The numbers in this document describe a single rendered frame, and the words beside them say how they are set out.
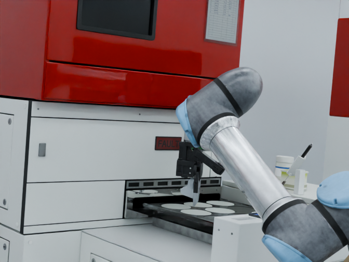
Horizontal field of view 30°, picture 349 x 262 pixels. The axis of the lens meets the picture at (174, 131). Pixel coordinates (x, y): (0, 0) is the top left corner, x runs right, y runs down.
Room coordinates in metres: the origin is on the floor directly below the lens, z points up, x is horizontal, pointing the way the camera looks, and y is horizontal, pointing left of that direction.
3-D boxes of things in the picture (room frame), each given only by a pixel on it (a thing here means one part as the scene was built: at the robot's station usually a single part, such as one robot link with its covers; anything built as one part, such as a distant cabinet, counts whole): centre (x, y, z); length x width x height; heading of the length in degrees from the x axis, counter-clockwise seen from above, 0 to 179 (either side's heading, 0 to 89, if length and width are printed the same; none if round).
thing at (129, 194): (2.30, -0.02, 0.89); 0.44 x 0.02 x 0.10; 131
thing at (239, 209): (2.15, -0.17, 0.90); 0.34 x 0.34 x 0.01; 41
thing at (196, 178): (2.13, -0.08, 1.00); 0.05 x 0.02 x 0.09; 172
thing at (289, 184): (2.35, -0.44, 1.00); 0.07 x 0.07 x 0.07; 50
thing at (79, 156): (2.19, 0.12, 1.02); 0.82 x 0.03 x 0.40; 131
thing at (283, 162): (2.60, -0.45, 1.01); 0.07 x 0.07 x 0.10
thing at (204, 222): (2.03, -0.04, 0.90); 0.37 x 0.01 x 0.01; 41
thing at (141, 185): (2.30, -0.02, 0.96); 0.44 x 0.01 x 0.02; 131
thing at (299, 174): (2.23, -0.43, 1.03); 0.06 x 0.04 x 0.13; 41
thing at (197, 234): (2.02, -0.12, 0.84); 0.50 x 0.02 x 0.03; 41
